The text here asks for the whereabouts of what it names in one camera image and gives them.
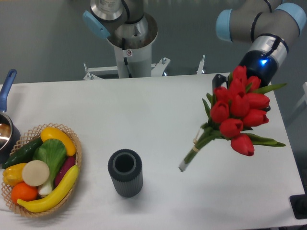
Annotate white frame at right edge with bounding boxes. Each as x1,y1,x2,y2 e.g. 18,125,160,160
284,82,307,127

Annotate yellow squash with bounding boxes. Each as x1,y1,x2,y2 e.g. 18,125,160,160
40,126,76,157

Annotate yellow banana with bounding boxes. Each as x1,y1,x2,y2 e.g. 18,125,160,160
17,165,79,213

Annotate purple sweet potato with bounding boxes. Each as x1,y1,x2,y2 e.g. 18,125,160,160
54,156,75,187

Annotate dark grey ribbed vase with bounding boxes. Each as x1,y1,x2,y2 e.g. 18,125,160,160
107,149,143,198

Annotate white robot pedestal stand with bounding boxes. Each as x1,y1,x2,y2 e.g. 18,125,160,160
83,43,206,81

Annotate yellow bell pepper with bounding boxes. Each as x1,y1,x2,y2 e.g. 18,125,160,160
2,163,27,187

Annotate beige round disc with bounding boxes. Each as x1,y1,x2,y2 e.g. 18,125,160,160
22,160,50,187

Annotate green cucumber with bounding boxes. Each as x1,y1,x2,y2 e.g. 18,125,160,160
2,137,43,169

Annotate red tulip bouquet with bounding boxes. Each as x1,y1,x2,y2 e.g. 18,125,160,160
178,66,285,172

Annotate black device at table edge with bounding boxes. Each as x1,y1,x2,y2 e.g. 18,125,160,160
289,194,307,219

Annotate green bok choy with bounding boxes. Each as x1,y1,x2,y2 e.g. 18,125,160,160
33,139,66,197

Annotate blue handled saucepan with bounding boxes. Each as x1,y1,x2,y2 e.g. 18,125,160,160
0,69,21,164

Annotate orange fruit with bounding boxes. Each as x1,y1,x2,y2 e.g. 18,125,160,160
11,182,38,205

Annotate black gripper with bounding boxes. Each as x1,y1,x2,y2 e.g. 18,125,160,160
212,50,278,94

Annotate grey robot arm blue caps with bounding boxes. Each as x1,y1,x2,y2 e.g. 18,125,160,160
83,0,307,89

